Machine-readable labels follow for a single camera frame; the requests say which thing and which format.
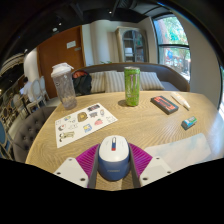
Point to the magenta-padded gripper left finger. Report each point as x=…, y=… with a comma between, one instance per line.
x=71, y=171

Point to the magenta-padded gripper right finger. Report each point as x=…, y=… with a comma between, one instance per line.
x=154, y=170

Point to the white and blue computer mouse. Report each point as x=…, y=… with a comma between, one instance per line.
x=114, y=159

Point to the pale grey-blue mouse pad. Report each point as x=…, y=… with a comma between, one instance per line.
x=181, y=151

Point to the white sticker sheet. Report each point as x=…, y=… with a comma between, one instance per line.
x=81, y=125

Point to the grey tufted chair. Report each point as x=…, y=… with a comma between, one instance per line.
x=28, y=133

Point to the small teal and white pack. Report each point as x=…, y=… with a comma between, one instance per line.
x=188, y=122

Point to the black and red flat box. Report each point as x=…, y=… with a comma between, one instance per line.
x=164, y=104

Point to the clear shaker bottle white lid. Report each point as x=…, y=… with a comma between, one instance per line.
x=65, y=87

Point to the green drink can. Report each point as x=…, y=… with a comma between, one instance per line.
x=132, y=87

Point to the group of white chairs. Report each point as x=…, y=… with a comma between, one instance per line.
x=37, y=91

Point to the black backpack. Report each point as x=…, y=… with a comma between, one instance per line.
x=82, y=83

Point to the striped cushion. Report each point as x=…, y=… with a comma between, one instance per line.
x=151, y=81
x=98, y=82
x=115, y=81

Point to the person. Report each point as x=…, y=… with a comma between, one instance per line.
x=26, y=89

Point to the grey curved sofa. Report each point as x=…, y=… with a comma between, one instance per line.
x=168, y=75

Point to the brown wooden door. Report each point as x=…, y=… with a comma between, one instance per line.
x=55, y=53

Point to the black-framed window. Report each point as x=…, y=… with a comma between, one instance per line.
x=173, y=46

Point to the glass-door display cabinet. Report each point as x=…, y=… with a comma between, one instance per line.
x=133, y=45

